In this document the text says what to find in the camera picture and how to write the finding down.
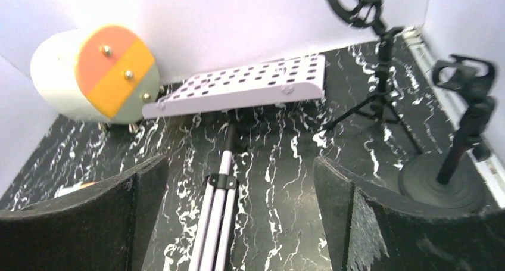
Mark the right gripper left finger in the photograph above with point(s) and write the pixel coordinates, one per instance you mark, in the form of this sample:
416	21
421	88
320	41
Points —
105	226

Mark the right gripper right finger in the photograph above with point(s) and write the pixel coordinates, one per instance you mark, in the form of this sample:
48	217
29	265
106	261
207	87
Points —
369	227

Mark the black round-base mic stand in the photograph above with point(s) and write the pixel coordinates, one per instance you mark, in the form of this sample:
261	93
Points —
437	179

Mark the silver tripod music stand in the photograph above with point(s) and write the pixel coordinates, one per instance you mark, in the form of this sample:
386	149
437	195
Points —
271	83

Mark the orange and grey marker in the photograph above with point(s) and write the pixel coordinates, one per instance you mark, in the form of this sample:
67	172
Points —
69	189

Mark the cream and orange drum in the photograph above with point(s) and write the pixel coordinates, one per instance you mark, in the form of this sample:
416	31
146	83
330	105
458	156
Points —
104	75

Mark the aluminium frame rail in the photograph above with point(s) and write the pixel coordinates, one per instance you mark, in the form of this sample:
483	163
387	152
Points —
491	170

